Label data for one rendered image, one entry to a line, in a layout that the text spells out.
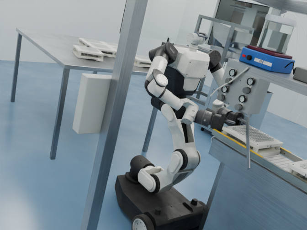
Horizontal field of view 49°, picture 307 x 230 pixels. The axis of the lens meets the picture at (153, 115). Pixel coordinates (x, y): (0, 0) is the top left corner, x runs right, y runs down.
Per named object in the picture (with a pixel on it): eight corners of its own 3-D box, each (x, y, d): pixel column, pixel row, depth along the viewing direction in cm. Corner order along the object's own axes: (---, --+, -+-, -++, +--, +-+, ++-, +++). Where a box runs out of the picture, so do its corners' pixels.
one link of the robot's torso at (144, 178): (135, 181, 257) (139, 166, 253) (156, 178, 270) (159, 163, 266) (151, 196, 242) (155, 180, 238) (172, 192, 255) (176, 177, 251)
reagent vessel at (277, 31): (249, 45, 176) (262, 8, 170) (266, 48, 185) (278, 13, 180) (274, 52, 165) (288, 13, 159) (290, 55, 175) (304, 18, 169)
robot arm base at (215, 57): (198, 74, 243) (192, 59, 243) (211, 69, 249) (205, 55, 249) (211, 67, 230) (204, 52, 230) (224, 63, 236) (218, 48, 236)
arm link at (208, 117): (227, 112, 195) (208, 106, 198) (225, 115, 186) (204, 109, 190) (221, 132, 199) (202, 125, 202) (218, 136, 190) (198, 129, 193)
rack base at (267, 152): (253, 158, 173) (255, 154, 172) (219, 137, 191) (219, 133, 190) (279, 154, 189) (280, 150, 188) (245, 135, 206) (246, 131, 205)
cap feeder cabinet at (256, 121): (196, 129, 475) (212, 77, 452) (219, 125, 515) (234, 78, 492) (233, 149, 435) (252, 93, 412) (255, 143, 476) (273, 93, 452)
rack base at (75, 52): (71, 51, 326) (72, 49, 325) (96, 55, 337) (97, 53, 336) (76, 57, 305) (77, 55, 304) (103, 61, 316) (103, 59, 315)
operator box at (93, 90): (71, 128, 152) (81, 72, 144) (104, 127, 162) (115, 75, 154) (77, 134, 147) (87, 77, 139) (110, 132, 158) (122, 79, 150)
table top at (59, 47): (15, 30, 382) (16, 27, 381) (102, 43, 448) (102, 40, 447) (64, 68, 272) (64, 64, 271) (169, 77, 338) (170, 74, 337)
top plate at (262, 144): (256, 149, 172) (258, 145, 171) (221, 129, 189) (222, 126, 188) (282, 146, 187) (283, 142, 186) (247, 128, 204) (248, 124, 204)
